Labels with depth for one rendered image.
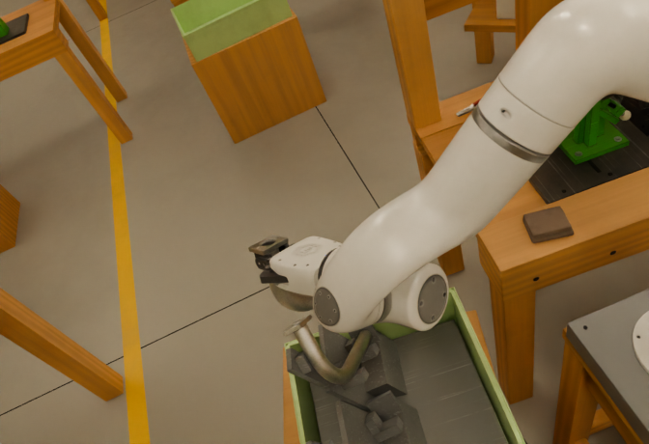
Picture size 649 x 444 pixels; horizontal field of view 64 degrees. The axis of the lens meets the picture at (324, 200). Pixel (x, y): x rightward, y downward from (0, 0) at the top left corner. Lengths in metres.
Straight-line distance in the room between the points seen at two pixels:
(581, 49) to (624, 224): 0.95
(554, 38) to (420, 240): 0.23
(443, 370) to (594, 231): 0.49
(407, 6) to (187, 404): 1.84
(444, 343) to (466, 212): 0.76
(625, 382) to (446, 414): 0.36
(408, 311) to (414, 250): 0.10
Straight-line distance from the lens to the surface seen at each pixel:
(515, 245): 1.38
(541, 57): 0.52
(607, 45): 0.52
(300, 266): 0.75
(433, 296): 0.66
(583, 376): 1.41
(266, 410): 2.32
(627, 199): 1.49
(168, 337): 2.72
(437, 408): 1.25
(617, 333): 1.26
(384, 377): 1.20
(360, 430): 1.11
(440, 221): 0.58
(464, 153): 0.56
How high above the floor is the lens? 2.02
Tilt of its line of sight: 46 degrees down
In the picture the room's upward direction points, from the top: 23 degrees counter-clockwise
